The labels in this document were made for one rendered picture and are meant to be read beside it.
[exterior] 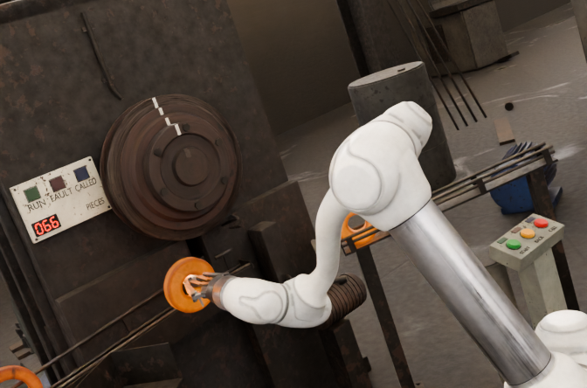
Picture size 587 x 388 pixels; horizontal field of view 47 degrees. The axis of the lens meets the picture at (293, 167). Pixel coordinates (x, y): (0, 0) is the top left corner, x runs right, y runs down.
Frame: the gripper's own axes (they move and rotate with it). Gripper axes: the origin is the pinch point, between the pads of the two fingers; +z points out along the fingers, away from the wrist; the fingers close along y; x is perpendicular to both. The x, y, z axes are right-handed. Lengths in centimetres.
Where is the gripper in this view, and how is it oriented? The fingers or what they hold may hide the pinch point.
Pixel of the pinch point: (189, 279)
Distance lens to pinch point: 196.3
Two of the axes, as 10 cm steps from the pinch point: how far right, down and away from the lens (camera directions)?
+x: -2.9, -9.2, -2.4
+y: 7.5, -3.8, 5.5
